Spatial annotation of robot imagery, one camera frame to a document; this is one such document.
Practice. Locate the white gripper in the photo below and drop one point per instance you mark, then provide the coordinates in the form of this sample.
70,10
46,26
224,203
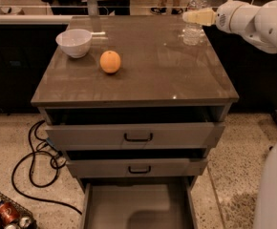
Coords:
223,17

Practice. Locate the clear plastic water bottle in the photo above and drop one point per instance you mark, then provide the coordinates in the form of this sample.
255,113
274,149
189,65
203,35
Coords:
192,32

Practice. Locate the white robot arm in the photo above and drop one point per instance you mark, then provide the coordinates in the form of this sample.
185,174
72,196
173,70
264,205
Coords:
257,25

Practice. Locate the grey drawer cabinet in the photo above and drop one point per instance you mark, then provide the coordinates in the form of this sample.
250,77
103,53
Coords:
160,80

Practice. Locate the top grey drawer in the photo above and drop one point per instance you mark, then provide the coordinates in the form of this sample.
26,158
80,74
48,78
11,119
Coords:
136,136

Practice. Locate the grey drawer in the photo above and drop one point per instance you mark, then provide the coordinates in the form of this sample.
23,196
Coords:
136,136
116,166
152,203

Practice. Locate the middle grey drawer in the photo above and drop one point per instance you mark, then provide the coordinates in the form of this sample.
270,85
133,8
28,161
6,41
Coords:
116,166

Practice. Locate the bottom grey drawer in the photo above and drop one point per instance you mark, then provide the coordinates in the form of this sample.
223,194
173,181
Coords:
152,203

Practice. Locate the orange fruit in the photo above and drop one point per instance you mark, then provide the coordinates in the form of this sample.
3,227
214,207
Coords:
110,62

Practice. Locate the white bowl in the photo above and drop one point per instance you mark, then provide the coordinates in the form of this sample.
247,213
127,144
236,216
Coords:
75,43

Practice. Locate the silver can top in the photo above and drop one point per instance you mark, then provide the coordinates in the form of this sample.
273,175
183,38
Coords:
25,223

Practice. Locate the red soda can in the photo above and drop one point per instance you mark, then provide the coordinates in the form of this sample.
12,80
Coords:
8,213

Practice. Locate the wire basket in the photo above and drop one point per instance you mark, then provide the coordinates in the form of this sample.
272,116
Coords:
22,211

